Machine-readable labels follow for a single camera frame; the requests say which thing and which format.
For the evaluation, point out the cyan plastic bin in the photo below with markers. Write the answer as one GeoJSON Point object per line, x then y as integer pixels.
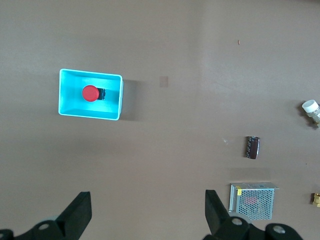
{"type": "Point", "coordinates": [70, 107]}

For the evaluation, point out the red mushroom push button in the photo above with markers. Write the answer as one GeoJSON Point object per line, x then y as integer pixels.
{"type": "Point", "coordinates": [90, 93]}

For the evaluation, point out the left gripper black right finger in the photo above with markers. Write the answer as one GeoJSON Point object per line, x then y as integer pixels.
{"type": "Point", "coordinates": [217, 220]}

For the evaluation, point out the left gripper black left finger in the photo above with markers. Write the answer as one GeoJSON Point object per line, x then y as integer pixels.
{"type": "Point", "coordinates": [72, 220]}

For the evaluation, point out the dark brown cylindrical capacitor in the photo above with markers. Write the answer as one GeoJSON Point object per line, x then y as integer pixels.
{"type": "Point", "coordinates": [252, 147]}

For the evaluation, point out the metal valve with white caps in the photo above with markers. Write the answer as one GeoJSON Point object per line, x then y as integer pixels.
{"type": "Point", "coordinates": [310, 106]}

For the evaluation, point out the perforated metal power supply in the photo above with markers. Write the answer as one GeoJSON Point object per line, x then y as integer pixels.
{"type": "Point", "coordinates": [255, 202]}

